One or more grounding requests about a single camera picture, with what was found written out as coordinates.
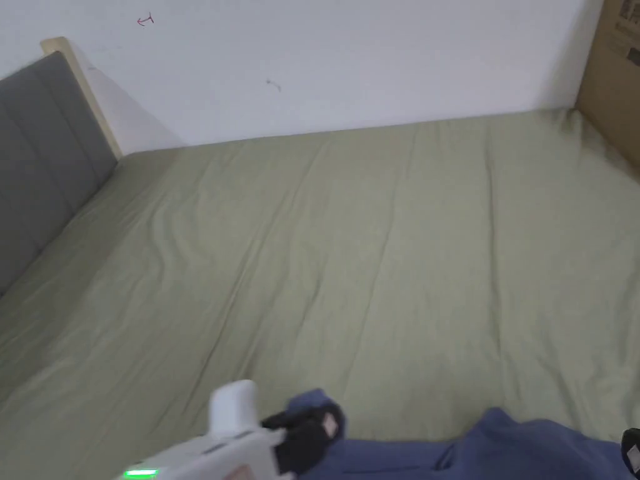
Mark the dark blue shirt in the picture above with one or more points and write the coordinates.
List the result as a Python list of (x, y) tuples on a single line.
[(500, 450)]

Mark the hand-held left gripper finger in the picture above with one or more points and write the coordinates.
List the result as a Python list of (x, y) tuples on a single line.
[(315, 430)]

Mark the brown cardboard carton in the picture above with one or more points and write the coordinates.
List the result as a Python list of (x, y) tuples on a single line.
[(614, 75)]

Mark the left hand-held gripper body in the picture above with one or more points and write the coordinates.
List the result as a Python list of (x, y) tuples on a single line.
[(220, 440)]

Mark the grey padded headboard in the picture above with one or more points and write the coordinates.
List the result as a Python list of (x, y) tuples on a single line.
[(40, 160)]

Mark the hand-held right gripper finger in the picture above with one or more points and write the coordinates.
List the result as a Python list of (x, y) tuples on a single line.
[(631, 447)]

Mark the bed with pale green sheet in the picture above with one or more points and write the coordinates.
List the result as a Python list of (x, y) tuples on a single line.
[(320, 260)]

